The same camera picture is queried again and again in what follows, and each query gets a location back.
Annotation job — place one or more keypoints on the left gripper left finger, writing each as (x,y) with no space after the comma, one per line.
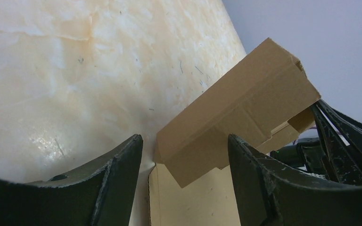
(98,193)

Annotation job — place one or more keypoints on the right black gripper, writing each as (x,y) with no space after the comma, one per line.
(335,156)

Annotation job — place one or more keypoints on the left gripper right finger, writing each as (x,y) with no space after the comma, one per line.
(271,193)

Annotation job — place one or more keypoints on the brown cardboard box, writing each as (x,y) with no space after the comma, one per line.
(264,99)

